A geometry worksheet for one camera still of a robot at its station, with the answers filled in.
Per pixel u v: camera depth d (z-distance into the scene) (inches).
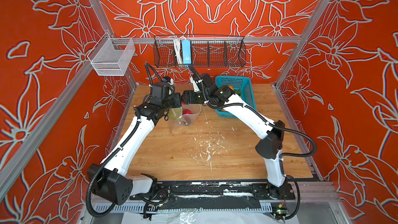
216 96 22.2
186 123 35.2
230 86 44.5
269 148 18.9
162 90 21.9
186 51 35.2
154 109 20.4
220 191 29.2
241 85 44.8
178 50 35.3
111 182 14.9
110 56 36.6
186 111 37.6
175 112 35.4
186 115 38.0
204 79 22.9
